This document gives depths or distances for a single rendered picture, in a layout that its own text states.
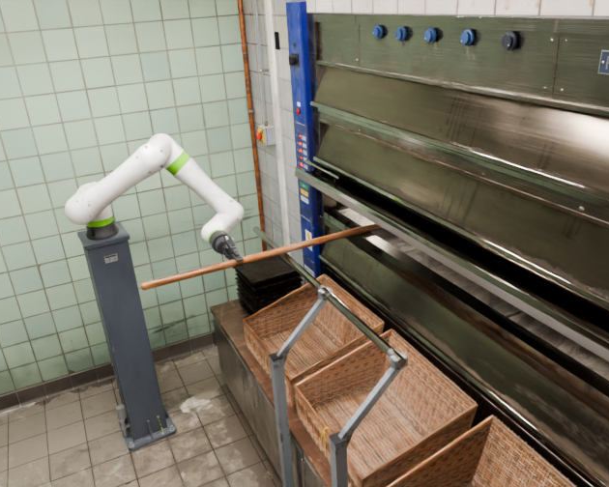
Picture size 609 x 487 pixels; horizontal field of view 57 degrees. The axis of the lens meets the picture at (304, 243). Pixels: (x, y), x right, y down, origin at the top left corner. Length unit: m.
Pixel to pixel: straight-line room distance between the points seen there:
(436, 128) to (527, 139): 0.37
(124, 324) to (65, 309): 0.77
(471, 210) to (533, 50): 0.52
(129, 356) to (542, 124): 2.23
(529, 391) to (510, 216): 0.56
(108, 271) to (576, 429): 2.03
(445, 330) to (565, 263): 0.68
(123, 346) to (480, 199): 1.92
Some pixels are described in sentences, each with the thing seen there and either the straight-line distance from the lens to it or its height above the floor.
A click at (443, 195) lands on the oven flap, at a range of 1.96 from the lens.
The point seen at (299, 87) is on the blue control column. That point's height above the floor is 1.78.
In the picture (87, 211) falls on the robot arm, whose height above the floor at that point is 1.40.
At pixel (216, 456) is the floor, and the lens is 3.16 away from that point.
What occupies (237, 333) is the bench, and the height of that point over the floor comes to 0.58.
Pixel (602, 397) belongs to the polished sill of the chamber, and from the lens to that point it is 1.72.
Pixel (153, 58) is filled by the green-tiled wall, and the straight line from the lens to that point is 3.31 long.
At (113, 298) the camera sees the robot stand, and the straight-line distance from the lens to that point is 2.85.
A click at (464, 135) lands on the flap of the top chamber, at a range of 1.81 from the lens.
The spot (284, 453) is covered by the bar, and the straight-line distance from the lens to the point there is 2.42.
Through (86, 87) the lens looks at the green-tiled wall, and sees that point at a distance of 3.27.
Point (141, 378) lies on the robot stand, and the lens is 3.11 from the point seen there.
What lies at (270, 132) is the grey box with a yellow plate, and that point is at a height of 1.48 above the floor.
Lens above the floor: 2.20
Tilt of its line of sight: 25 degrees down
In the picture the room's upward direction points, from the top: 4 degrees counter-clockwise
